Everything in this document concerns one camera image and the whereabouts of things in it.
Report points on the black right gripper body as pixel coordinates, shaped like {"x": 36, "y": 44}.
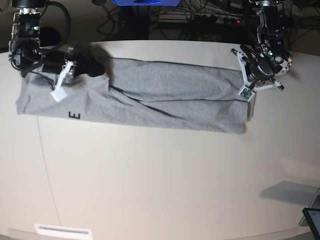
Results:
{"x": 56, "y": 61}

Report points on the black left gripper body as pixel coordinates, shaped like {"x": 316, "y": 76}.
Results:
{"x": 257, "y": 67}

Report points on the grey T-shirt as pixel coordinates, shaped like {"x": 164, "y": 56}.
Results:
{"x": 145, "y": 93}

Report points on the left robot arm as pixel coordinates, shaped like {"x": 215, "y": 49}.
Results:
{"x": 268, "y": 57}

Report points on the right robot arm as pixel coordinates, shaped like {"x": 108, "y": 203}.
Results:
{"x": 27, "y": 56}

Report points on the tablet screen corner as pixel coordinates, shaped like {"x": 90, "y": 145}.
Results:
{"x": 312, "y": 216}

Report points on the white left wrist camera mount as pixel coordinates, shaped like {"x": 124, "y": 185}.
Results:
{"x": 249, "y": 89}

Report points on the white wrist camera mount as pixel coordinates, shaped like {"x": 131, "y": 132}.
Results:
{"x": 58, "y": 93}
{"x": 249, "y": 89}

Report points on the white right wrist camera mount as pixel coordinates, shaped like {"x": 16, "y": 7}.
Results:
{"x": 58, "y": 93}

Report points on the blue plastic mount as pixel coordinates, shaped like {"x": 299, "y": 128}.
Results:
{"x": 146, "y": 2}

